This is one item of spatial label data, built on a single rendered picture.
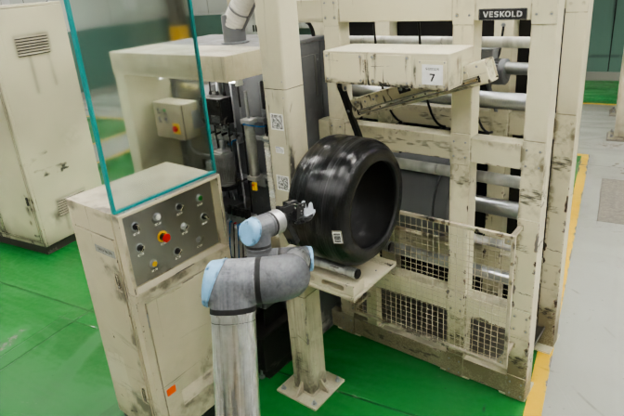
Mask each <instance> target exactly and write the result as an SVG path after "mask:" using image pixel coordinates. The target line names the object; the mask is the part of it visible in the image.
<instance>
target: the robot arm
mask: <svg viewBox="0 0 624 416"><path fill-rule="evenodd" d="M315 212H316V209H313V204H312V202H310V203H309V204H308V207H307V208H306V202H305V201H302V202H301V203H300V202H298V201H297V200H293V199H289V200H287V201H283V202H282V206H276V209H274V210H272V211H269V212H266V213H264V214H260V215H257V216H255V217H250V218H248V219H247V220H245V221H243V222H242V223H241V224H240V228H239V236H240V240H241V241H242V243H243V244H245V245H246V253H247V257H246V258H225V259H217V260H213V261H211V262H210V263H209V264H208V265H207V267H206V268H205V271H204V274H203V279H202V285H201V302H202V305H203V306H206V307H209V308H210V316H211V324H212V346H213V367H214V410H215V416H260V397H259V378H258V357H257V338H256V318H255V313H256V305H261V304H271V303H277V302H282V301H287V300H290V299H293V298H295V297H297V296H299V295H300V294H302V293H303V292H304V291H305V290H306V288H307V286H308V284H309V281H310V271H313V269H314V255H313V248H312V247H311V246H298V247H280V248H272V247H271V237H274V236H276V235H278V234H280V233H283V235H284V236H285V238H286V240H287V242H289V243H290V244H293V245H297V244H298V243H299V242H300V240H299V238H298V236H297V234H296V232H295V230H294V229H293V225H300V224H303V223H305V222H308V221H310V220H311V219H312V218H313V216H314V214H315Z"/></svg>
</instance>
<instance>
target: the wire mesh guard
mask: <svg viewBox="0 0 624 416"><path fill-rule="evenodd" d="M400 215H406V216H410V217H414V218H419V219H422V220H427V254H428V252H430V251H428V246H429V245H428V241H429V240H428V235H430V234H428V229H430V228H428V221H431V222H433V229H431V230H433V235H431V236H433V240H431V241H432V242H433V246H431V247H433V251H432V252H431V253H433V257H431V258H433V263H432V264H433V268H432V269H434V222H435V223H439V224H443V225H445V232H443V233H445V238H442V239H446V225H448V226H452V227H455V228H457V235H455V236H457V244H458V242H459V241H458V228H463V235H464V230H465V229H468V230H470V232H471V230H472V231H475V232H480V233H483V234H488V235H489V238H490V235H492V236H496V244H494V245H497V237H501V238H504V239H508V240H512V241H511V248H509V249H511V255H510V260H508V261H510V269H509V272H508V273H509V278H506V279H509V283H505V284H508V290H507V291H508V295H506V296H508V297H507V301H505V300H502V301H505V302H507V306H506V307H507V312H504V311H501V312H504V313H506V318H505V319H506V323H504V324H506V326H505V329H504V330H505V334H504V335H505V340H504V339H502V340H504V344H503V345H504V350H503V351H504V354H503V355H502V356H503V365H502V364H500V363H497V361H498V360H495V359H492V358H490V357H491V355H490V352H492V351H490V349H489V350H488V351H489V357H485V356H484V355H485V354H484V355H483V356H482V355H479V354H478V347H479V346H478V343H477V345H476V346H477V351H476V352H477V353H475V352H472V351H470V350H467V349H466V348H468V347H466V344H465V346H464V347H465V349H464V348H461V336H462V335H460V334H458V333H456V334H458V335H460V344H459V346H456V345H455V339H456V338H455V329H456V328H455V326H454V344H450V343H449V342H450V340H449V337H451V336H449V327H450V326H449V318H448V335H447V336H448V343H447V342H444V340H445V339H444V335H446V334H444V325H446V324H444V315H446V314H444V310H443V313H440V312H438V305H437V311H436V312H437V321H436V322H437V336H436V337H437V339H436V338H434V337H433V336H434V335H433V326H434V325H433V321H434V320H433V311H434V310H433V305H431V306H432V309H430V310H432V315H431V316H432V319H430V320H432V330H431V331H432V334H431V335H432V336H429V335H427V331H426V334H423V333H421V332H418V331H417V316H419V315H417V301H419V300H417V291H418V290H417V270H419V269H417V265H418V264H417V254H419V253H417V251H416V253H415V254H416V258H415V259H416V268H413V269H416V274H415V275H416V284H415V285H416V294H415V295H416V299H414V300H416V309H415V310H416V314H414V315H416V329H415V330H416V331H414V330H412V329H409V328H407V312H408V311H407V307H408V306H407V301H405V302H406V305H404V306H405V307H406V320H405V321H406V325H405V326H406V327H403V326H401V325H398V324H397V299H398V298H397V296H396V297H394V298H396V312H395V313H396V316H395V318H396V321H395V323H394V322H392V321H393V320H392V317H393V316H392V308H391V310H390V311H391V315H390V316H391V319H390V320H391V321H388V319H389V318H387V316H386V318H385V319H386V320H385V319H383V318H378V317H375V316H373V315H371V314H368V313H365V312H364V311H366V310H364V311H360V310H359V309H360V308H359V307H357V308H358V310H357V309H356V310H353V309H352V306H351V305H352V304H353V302H352V301H349V300H348V303H349V311H351V312H354V313H356V314H359V315H361V316H363V317H366V318H369V319H373V320H376V321H378V322H381V323H383V324H386V325H388V326H391V327H394V328H396V329H399V330H402V331H403V332H408V333H410V334H413V335H416V336H419V337H421V338H423V339H426V340H428V341H431V342H434V343H436V344H439V345H443V346H445V347H448V348H451V349H453V350H456V351H459V352H461V353H463V354H466V355H468V356H471V357H474V358H478V359H481V360H483V361H486V362H488V363H491V364H493V365H496V366H499V367H501V368H504V369H506V370H507V368H508V354H509V341H510V328H511V315H512V300H513V287H514V261H515V248H516V238H517V236H515V235H512V234H507V233H503V232H499V231H495V230H490V229H486V228H481V227H474V226H470V225H465V224H462V223H457V222H453V221H448V220H445V219H440V218H436V217H432V216H428V215H423V214H415V213H412V212H407V211H403V210H400V212H399V227H397V228H399V232H398V233H399V248H397V249H399V250H402V249H400V244H401V243H400V229H401V228H403V227H400V223H403V222H400ZM404 224H405V228H404V229H405V244H403V245H405V250H404V251H405V260H403V261H405V265H404V267H405V270H402V271H405V273H406V272H408V271H406V262H408V261H406V246H408V245H406V241H407V240H406V235H408V234H406V224H407V223H404ZM436 231H438V230H436ZM439 232H442V231H438V248H437V249H438V275H437V276H438V280H437V281H439V277H441V276H439V271H441V270H439V266H440V265H439V260H440V259H439V255H440V253H439V249H440V248H439V243H440V242H439V238H441V237H439ZM409 236H410V240H409V241H410V256H409V257H410V272H409V273H410V282H409V283H410V309H411V304H412V302H411V299H413V298H411V289H412V288H411V284H413V283H411V279H412V277H411V274H414V273H411V269H412V267H411V258H414V257H411V253H413V252H412V251H411V247H412V246H411V235H409ZM446 240H448V239H446ZM441 255H443V254H441ZM445 256H447V255H444V260H441V261H444V265H443V266H442V267H444V271H442V272H444V277H442V278H444V282H443V283H444V292H445V289H446V288H445V273H448V272H445V267H447V266H445V262H447V261H445ZM444 292H442V293H444ZM438 313H440V314H443V318H442V319H443V323H441V324H443V329H442V328H440V329H442V330H443V333H441V334H443V341H441V340H439V339H438V338H440V337H438V328H439V327H438V323H440V322H438ZM446 316H447V315H446Z"/></svg>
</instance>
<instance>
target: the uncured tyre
mask: <svg viewBox="0 0 624 416"><path fill-rule="evenodd" d="M289 199H293V200H297V201H298V202H300V203H301V202H302V201H305V204H306V208H307V207H308V204H309V203H310V202H312V204H313V209H316V212H315V214H314V216H313V218H312V219H311V220H310V221H308V222H305V223H303V224H300V225H293V226H292V227H293V229H294V230H295V232H296V234H297V236H298V238H299V240H300V242H299V245H300V246H311V247H312V248H313V255H315V256H317V257H320V258H324V259H327V260H330V261H333V262H335V263H339V264H342V265H345V266H358V265H362V264H364V263H366V262H367V261H369V260H370V259H372V257H374V256H375V255H377V254H378V253H379V252H380V251H381V250H382V249H383V248H384V246H385V245H386V243H387V242H388V241H389V239H390V237H391V235H392V233H393V231H394V229H395V226H396V224H397V220H398V216H399V212H400V207H401V202H402V175H401V171H400V167H399V164H398V162H397V159H396V157H395V156H394V154H393V152H392V151H391V150H390V149H389V148H388V147H387V146H386V145H385V144H384V143H383V142H381V141H379V140H377V139H374V138H369V137H362V136H350V135H343V134H336V135H331V136H325V137H324V138H322V139H320V140H319V141H317V142H316V143H315V144H314V145H313V146H312V147H311V148H310V149H309V150H308V151H307V152H306V154H305V155H304V156H303V158H302V159H301V161H300V162H299V163H298V165H297V167H296V169H295V171H294V174H293V176H292V182H291V185H290V190H289V196H288V200H289ZM332 231H342V237H343V242H344V243H333V239H332Z"/></svg>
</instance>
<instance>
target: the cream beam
mask: <svg viewBox="0 0 624 416"><path fill-rule="evenodd" d="M323 57H324V71H325V83H335V84H348V85H374V86H387V87H400V88H414V89H427V90H440V91H449V90H451V89H453V88H455V87H457V86H459V85H462V76H463V66H464V65H467V64H469V63H472V62H474V46H473V45H402V44H350V45H343V46H339V47H335V48H332V49H328V50H324V51H323ZM422 64H431V65H443V85H433V84H422Z"/></svg>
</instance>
